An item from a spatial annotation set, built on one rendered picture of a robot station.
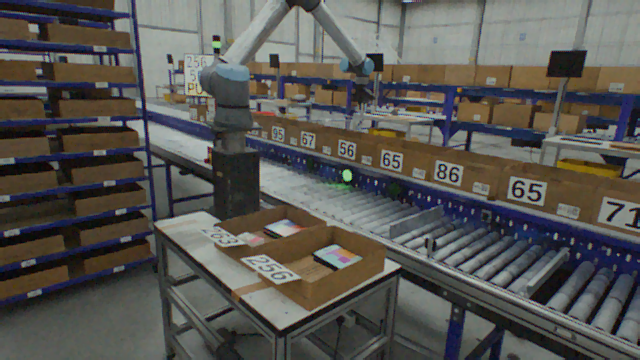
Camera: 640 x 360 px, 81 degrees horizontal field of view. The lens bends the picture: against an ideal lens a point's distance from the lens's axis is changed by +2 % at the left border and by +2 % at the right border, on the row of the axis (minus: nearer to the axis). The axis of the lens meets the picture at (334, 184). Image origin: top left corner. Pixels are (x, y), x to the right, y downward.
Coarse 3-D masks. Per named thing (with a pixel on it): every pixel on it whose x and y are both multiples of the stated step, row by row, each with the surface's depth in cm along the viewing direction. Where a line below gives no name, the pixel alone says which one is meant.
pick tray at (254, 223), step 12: (252, 216) 164; (264, 216) 169; (276, 216) 174; (288, 216) 177; (300, 216) 171; (312, 216) 165; (228, 228) 156; (240, 228) 160; (252, 228) 165; (312, 228) 152; (264, 240) 158; (276, 240) 139; (228, 252) 145; (240, 252) 138; (252, 252) 133
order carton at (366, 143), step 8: (336, 136) 260; (344, 136) 254; (352, 136) 275; (360, 136) 281; (368, 136) 277; (376, 136) 271; (384, 136) 266; (336, 144) 262; (360, 144) 245; (368, 144) 240; (376, 144) 236; (336, 152) 263; (360, 152) 246; (368, 152) 242; (376, 152) 237; (352, 160) 253; (360, 160) 248
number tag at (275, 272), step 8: (256, 256) 124; (264, 256) 125; (248, 264) 117; (256, 264) 118; (264, 264) 119; (272, 264) 120; (264, 272) 113; (272, 272) 114; (280, 272) 115; (288, 272) 116; (272, 280) 109; (280, 280) 109; (288, 280) 110
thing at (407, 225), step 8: (432, 208) 193; (440, 208) 198; (416, 216) 183; (424, 216) 188; (432, 216) 194; (440, 216) 201; (392, 224) 169; (400, 224) 174; (408, 224) 179; (416, 224) 184; (424, 224) 190; (392, 232) 171; (400, 232) 176; (408, 232) 180
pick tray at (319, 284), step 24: (288, 240) 139; (312, 240) 149; (336, 240) 156; (360, 240) 146; (288, 264) 140; (312, 264) 140; (360, 264) 127; (384, 264) 139; (288, 288) 119; (312, 288) 112; (336, 288) 121
